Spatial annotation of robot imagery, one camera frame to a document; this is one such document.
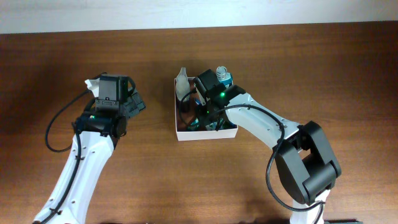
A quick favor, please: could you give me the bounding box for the teal mouthwash bottle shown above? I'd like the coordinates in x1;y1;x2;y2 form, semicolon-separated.
216;66;233;88

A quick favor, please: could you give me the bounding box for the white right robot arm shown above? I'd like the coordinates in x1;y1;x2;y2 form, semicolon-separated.
193;70;342;223

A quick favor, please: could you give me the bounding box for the red green toothpaste tube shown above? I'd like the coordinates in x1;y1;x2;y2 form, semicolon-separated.
187;118;200;131

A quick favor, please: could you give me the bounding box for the pink cardboard box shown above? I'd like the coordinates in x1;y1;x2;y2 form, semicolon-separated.
174;76;239;142

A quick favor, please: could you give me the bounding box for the green white soap packet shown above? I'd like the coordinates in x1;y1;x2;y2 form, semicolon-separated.
205;121;224;131

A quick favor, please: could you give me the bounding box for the purple foaming soap pump bottle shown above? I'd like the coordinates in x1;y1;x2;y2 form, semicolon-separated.
175;67;191;113

